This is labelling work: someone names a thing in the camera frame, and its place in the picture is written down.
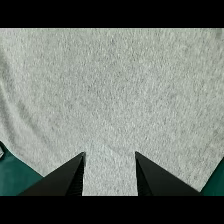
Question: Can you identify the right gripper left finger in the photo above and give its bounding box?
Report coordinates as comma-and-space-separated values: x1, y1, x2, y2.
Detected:
18, 151, 87, 197

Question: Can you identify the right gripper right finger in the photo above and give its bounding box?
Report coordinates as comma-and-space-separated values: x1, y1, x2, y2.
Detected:
134, 151, 204, 197

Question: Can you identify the white garment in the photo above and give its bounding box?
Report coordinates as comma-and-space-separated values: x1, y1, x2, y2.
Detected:
0, 27, 224, 197

